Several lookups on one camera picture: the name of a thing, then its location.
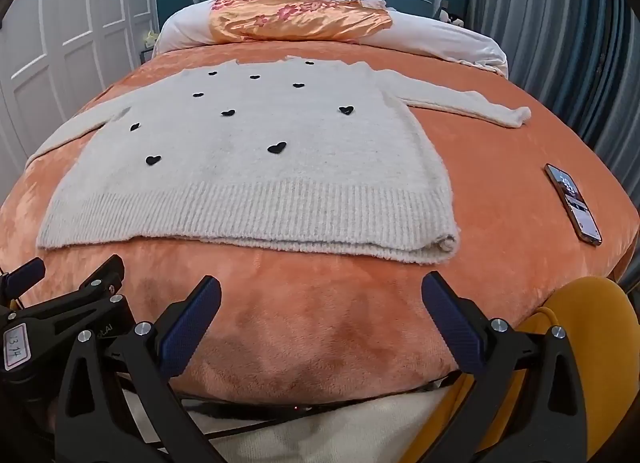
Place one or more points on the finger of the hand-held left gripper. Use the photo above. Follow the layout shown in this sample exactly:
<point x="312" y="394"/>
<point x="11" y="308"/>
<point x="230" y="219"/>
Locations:
<point x="22" y="277"/>
<point x="102" y="277"/>

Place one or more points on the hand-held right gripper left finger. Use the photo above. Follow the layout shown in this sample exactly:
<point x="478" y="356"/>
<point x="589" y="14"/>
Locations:
<point x="192" y="328"/>

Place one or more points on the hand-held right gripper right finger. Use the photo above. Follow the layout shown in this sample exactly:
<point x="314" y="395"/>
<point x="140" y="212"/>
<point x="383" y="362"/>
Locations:
<point x="450" y="325"/>

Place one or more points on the cream sweater with black hearts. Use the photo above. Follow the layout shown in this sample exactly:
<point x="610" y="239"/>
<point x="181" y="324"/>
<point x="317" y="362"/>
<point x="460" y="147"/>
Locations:
<point x="260" y="163"/>

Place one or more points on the orange plush blanket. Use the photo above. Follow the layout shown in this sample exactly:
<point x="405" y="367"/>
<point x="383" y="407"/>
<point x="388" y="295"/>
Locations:
<point x="310" y="313"/>

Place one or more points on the mustard yellow cloth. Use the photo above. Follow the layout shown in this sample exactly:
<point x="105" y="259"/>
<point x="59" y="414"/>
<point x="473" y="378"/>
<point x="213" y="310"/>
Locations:
<point x="595" y="323"/>

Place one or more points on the white fleece cloth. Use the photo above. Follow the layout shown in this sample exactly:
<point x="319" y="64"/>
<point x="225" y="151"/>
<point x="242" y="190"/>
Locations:
<point x="320" y="428"/>

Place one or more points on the black smartphone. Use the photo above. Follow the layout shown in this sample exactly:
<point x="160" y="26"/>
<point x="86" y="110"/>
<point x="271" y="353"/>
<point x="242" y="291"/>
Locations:
<point x="572" y="203"/>

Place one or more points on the pale bedside object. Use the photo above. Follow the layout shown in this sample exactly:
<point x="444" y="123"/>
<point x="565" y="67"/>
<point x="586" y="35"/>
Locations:
<point x="150" y="38"/>

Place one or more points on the white panelled wardrobe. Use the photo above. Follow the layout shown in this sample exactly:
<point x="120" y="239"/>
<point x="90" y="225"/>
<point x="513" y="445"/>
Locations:
<point x="70" y="33"/>

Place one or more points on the grey curtain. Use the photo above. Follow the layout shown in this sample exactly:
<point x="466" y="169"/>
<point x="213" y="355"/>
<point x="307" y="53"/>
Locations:
<point x="545" y="28"/>

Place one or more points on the orange floral satin pillow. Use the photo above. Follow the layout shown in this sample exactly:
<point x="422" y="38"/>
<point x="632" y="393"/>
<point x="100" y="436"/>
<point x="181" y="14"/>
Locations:
<point x="300" y="15"/>

